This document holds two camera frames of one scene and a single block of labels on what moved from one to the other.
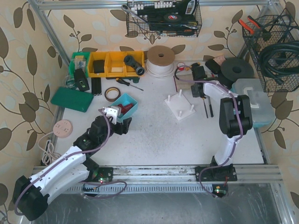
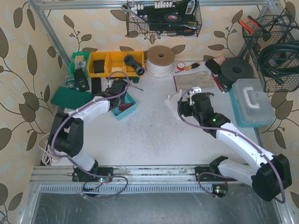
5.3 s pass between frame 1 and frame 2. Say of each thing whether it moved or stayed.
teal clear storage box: stayed
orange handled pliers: stayed
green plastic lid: stayed
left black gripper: moved
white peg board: stayed
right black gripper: moved
